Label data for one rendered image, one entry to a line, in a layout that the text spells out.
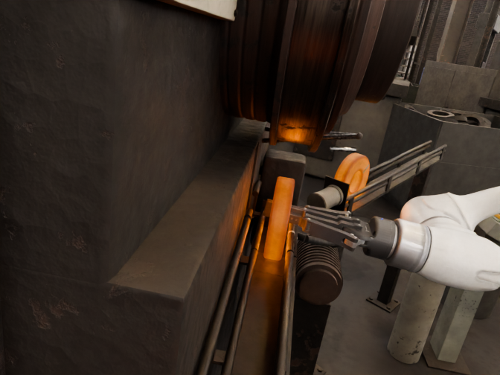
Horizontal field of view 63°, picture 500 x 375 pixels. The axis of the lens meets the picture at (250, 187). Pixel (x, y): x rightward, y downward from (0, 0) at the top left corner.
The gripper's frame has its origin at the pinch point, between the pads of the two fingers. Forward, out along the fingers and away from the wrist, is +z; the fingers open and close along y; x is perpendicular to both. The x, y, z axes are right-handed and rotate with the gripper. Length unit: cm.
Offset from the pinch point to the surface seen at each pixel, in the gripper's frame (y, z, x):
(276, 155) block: 20.7, 3.8, 4.6
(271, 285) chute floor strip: -10.6, -0.9, -9.3
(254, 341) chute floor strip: -23.8, 0.2, -10.7
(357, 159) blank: 41.1, -18.2, 4.0
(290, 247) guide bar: -6.6, -2.6, -3.4
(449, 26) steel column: 839, -263, 128
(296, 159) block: 20.7, -0.9, 5.0
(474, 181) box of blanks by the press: 201, -127, -26
